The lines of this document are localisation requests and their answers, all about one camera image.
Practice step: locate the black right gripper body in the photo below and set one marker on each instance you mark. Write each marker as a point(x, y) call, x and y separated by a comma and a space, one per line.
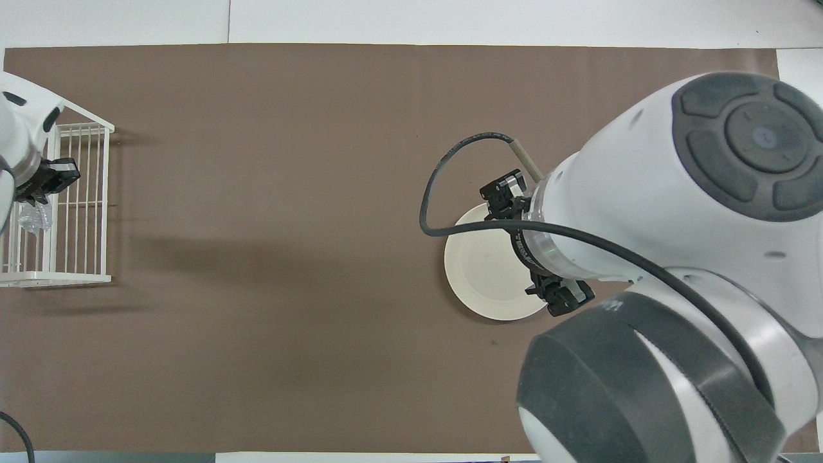
point(524, 247)

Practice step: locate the clear crinkled plastic bag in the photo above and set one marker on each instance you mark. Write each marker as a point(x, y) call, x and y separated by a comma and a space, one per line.
point(35, 218)

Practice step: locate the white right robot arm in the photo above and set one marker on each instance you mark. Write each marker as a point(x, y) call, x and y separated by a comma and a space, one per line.
point(643, 193)

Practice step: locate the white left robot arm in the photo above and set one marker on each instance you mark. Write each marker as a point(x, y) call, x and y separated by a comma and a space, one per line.
point(26, 122)

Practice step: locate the cream round plate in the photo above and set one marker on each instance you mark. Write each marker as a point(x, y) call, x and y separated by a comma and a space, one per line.
point(476, 270)

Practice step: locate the brown table mat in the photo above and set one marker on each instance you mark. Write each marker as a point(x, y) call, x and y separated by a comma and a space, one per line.
point(257, 354)

